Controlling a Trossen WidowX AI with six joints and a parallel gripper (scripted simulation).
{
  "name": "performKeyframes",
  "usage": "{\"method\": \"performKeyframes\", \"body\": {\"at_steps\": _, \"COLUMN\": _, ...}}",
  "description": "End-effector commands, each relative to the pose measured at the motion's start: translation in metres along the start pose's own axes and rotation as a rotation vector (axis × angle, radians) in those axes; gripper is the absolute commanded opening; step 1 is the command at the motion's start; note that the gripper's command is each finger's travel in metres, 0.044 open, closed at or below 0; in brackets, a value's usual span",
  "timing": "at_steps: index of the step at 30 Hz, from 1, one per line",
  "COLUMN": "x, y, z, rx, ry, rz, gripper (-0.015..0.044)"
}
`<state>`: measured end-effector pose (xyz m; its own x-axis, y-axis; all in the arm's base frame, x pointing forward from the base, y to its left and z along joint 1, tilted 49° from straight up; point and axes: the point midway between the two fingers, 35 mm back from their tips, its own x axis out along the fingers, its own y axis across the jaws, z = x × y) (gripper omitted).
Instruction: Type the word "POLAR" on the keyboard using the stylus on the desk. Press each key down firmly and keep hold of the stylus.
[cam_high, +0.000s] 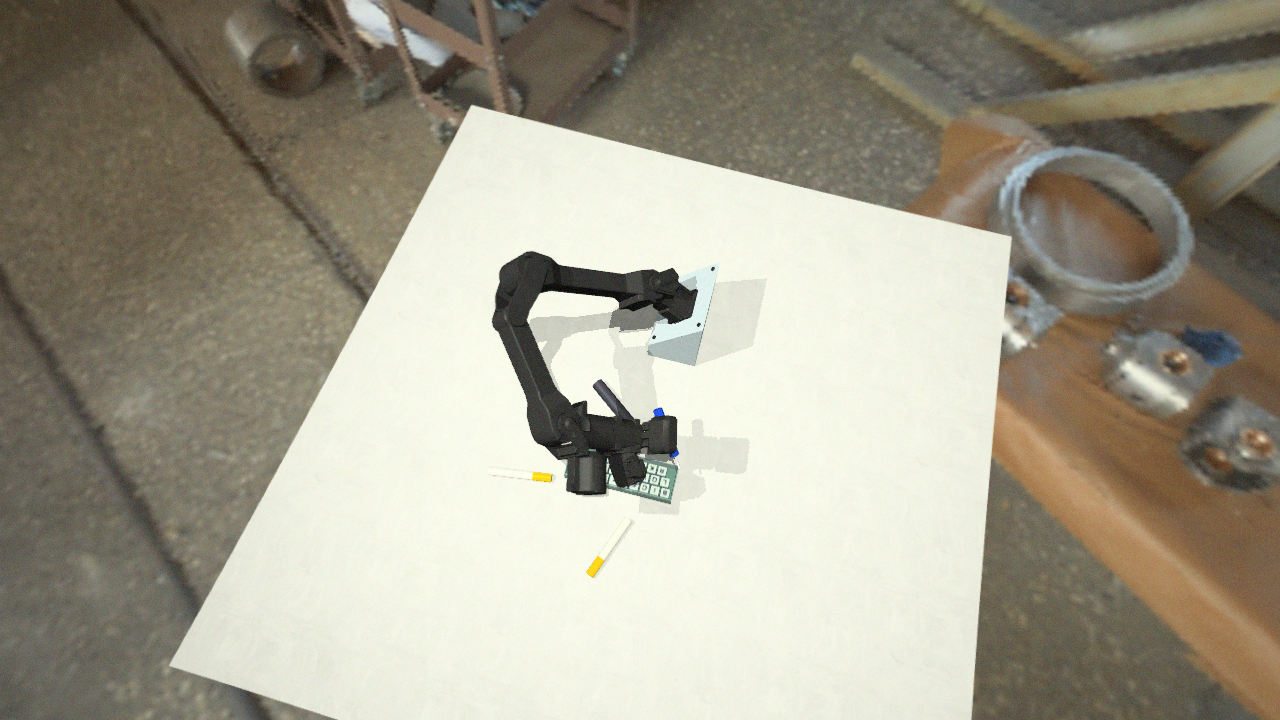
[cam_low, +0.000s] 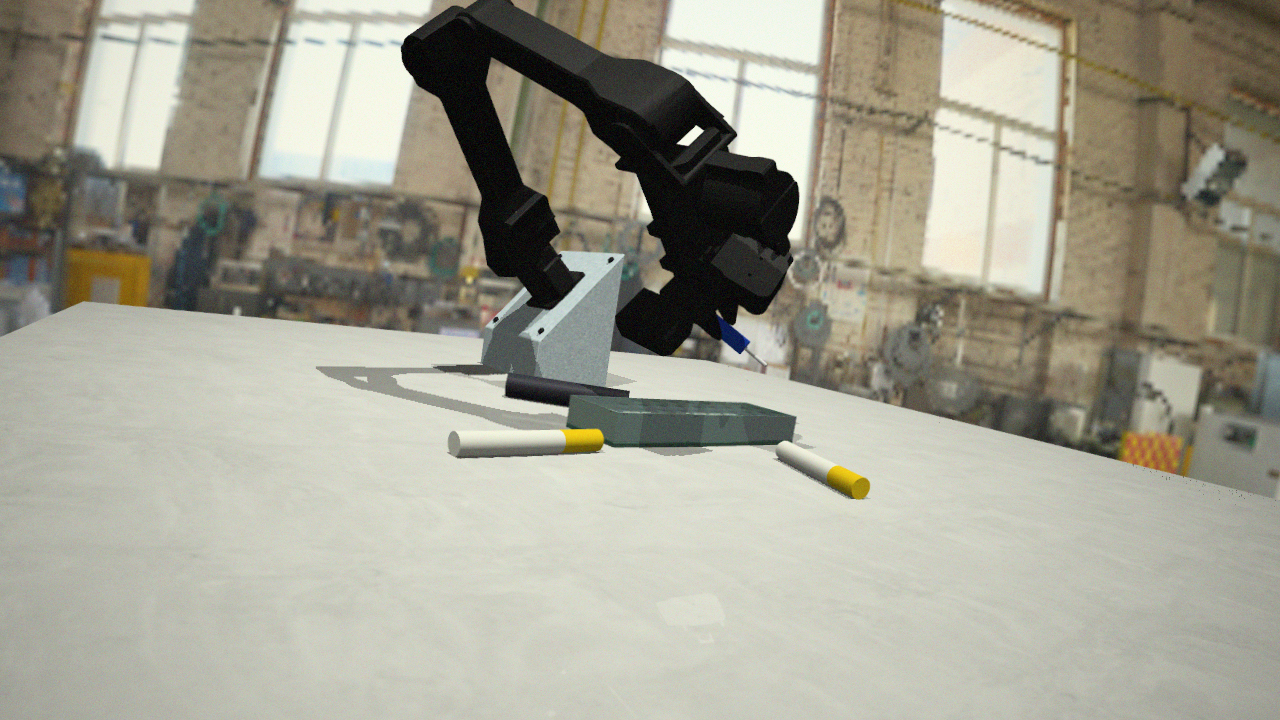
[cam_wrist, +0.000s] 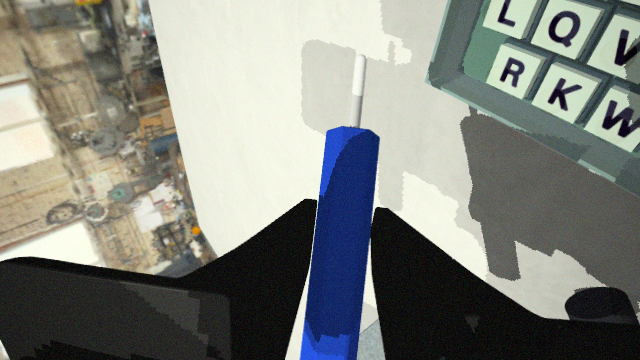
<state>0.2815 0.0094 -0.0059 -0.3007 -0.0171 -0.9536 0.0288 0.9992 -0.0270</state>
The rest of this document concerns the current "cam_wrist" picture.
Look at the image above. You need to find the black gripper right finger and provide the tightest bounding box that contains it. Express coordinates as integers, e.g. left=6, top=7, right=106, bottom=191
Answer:
left=370, top=207, right=640, bottom=360

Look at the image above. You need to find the blue stylus with grey metal tip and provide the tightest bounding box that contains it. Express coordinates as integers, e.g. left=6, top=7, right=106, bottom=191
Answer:
left=300, top=54, right=380, bottom=360

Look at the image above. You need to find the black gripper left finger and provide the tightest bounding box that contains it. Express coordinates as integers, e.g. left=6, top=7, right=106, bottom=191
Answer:
left=0, top=198, right=318, bottom=360

